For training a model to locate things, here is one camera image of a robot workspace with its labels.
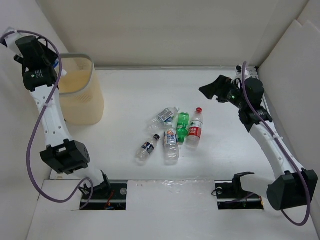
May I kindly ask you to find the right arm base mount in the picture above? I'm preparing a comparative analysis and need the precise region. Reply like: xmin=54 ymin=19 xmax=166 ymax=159
xmin=211 ymin=171 xmax=264 ymax=210

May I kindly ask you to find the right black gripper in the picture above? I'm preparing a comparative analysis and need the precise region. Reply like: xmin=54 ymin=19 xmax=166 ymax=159
xmin=198 ymin=75 xmax=247 ymax=110

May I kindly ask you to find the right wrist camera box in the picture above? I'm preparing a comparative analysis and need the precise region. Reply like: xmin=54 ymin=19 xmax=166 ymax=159
xmin=236 ymin=65 xmax=251 ymax=81

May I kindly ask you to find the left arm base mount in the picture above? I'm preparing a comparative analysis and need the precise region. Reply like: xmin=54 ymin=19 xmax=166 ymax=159
xmin=79 ymin=180 xmax=128 ymax=211

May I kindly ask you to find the beige bin with grey rim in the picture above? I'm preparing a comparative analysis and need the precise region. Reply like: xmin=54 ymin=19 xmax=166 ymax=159
xmin=58 ymin=53 xmax=105 ymax=126

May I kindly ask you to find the crushed clear water bottle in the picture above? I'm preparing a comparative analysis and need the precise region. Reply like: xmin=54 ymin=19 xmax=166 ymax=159
xmin=146 ymin=107 xmax=180 ymax=134

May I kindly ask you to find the green soda bottle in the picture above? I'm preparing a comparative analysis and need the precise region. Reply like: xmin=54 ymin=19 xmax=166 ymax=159
xmin=176 ymin=112 xmax=190 ymax=144

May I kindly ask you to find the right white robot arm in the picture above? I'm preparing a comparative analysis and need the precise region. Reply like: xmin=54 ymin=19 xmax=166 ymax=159
xmin=199 ymin=75 xmax=318 ymax=211

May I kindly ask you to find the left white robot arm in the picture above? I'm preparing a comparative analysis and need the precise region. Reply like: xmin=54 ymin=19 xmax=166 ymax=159
xmin=0 ymin=27 xmax=112 ymax=199

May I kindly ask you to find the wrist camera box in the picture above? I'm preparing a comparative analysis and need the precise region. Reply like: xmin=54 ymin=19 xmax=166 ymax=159
xmin=0 ymin=27 xmax=23 ymax=56
xmin=236 ymin=65 xmax=251 ymax=81

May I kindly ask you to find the red label red cap bottle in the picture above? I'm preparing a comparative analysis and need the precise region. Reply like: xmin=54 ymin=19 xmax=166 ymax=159
xmin=186 ymin=107 xmax=204 ymax=149

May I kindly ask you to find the black cap small bottle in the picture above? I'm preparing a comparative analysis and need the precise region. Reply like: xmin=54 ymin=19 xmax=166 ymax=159
xmin=135 ymin=134 xmax=160 ymax=163

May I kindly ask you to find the aluminium frame rail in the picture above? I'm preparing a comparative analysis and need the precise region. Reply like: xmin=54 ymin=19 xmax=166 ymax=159
xmin=92 ymin=67 xmax=275 ymax=195

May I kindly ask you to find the orange blue label clear bottle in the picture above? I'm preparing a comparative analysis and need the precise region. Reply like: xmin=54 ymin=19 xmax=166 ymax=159
xmin=163 ymin=122 xmax=180 ymax=166

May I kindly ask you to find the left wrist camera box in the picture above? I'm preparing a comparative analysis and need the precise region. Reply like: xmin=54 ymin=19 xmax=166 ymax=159
xmin=0 ymin=27 xmax=23 ymax=56

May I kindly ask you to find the blue label water bottle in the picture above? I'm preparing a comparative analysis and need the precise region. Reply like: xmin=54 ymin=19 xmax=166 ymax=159
xmin=53 ymin=58 xmax=67 ymax=77

